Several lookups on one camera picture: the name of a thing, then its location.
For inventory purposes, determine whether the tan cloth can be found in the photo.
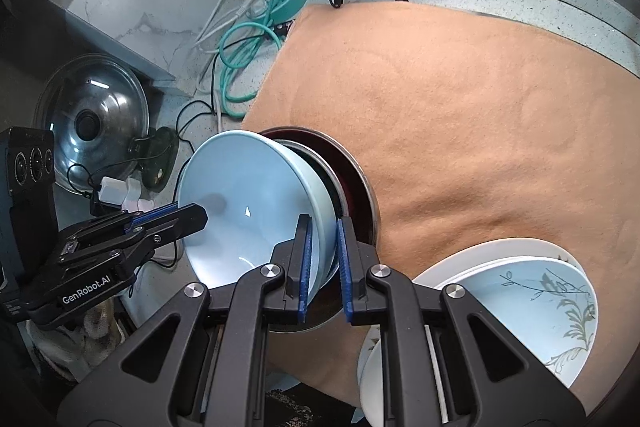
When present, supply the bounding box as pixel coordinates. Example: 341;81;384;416
240;2;640;413

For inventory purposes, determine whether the red steel bowl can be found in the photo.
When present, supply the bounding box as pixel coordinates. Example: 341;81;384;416
262;132;368;240

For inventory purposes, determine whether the pink floral plate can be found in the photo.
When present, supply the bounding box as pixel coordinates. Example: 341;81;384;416
359;252;587;427

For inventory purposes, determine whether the dark patterned mat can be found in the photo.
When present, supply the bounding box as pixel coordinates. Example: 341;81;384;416
264;384;313;427

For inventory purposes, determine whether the steel pot lid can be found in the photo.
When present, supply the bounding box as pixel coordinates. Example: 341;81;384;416
34;53;151;195

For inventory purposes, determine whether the white charger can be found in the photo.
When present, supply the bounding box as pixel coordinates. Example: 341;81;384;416
97;177;143;208

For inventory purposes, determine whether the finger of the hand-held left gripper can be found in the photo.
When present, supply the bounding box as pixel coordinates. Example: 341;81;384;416
62;203;209;268
57;203;180;253

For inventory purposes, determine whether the black cable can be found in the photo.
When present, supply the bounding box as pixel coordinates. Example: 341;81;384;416
175;52;223;148

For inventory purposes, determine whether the teal cable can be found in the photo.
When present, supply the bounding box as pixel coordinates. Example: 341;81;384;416
218;0;301;118

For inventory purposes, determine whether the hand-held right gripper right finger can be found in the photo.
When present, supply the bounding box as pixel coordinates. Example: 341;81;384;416
337;217;586;427

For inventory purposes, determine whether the beige towel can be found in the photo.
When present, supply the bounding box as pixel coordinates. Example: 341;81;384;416
30;302;133;360

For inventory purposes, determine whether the light blue bowl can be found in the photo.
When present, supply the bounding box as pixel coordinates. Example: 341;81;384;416
177;130;337;303

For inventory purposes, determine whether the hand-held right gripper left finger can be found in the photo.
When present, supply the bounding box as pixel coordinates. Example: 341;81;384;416
57;214;315;427

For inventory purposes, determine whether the large steel bowl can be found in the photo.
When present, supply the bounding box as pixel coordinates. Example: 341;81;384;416
260;126;382;333

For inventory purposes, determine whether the dark green stand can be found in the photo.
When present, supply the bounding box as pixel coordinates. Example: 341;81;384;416
131;127;180;194

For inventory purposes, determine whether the white plate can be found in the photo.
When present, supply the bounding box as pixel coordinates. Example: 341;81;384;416
357;238;589;427

